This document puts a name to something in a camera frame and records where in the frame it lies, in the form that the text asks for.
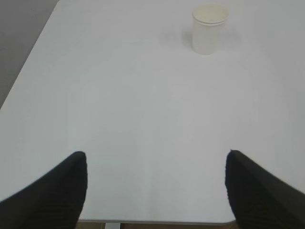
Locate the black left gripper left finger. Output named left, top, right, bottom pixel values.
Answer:
left=0, top=151, right=88, bottom=229

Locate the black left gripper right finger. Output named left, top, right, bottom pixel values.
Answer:
left=225, top=150, right=305, bottom=229

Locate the white paper cup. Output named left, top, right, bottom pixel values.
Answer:
left=192, top=4, right=229, bottom=55

